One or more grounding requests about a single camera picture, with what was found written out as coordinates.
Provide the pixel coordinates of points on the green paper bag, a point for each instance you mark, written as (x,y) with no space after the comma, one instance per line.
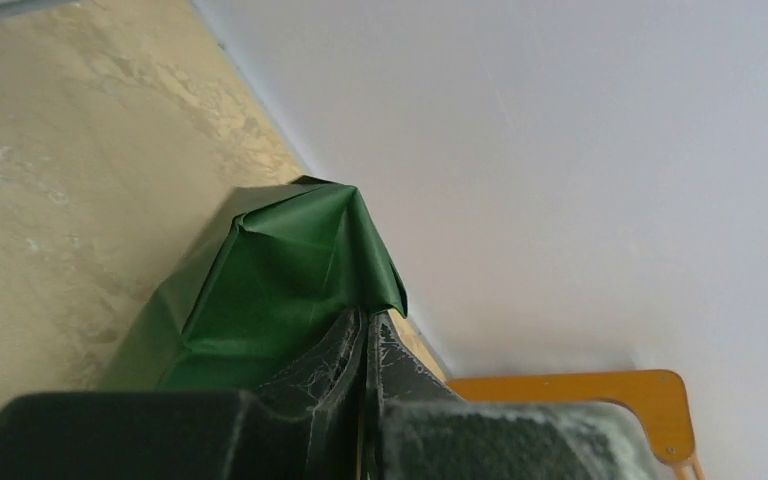
(262,283)

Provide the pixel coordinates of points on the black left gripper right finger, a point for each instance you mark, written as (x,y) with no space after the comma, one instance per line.
(418,428)

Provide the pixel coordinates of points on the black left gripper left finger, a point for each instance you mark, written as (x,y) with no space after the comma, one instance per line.
(302,424)

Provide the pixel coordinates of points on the orange wooden shelf rack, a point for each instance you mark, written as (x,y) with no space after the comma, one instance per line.
(657,398)

